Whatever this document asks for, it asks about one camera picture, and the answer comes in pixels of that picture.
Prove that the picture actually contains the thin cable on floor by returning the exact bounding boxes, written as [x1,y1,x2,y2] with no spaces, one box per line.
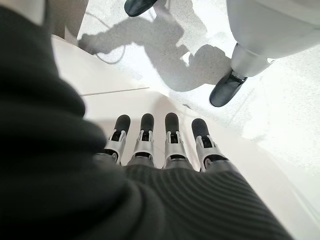
[93,6,160,65]

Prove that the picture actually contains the black silver robot left hand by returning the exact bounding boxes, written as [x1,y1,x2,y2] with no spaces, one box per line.
[0,5,294,240]

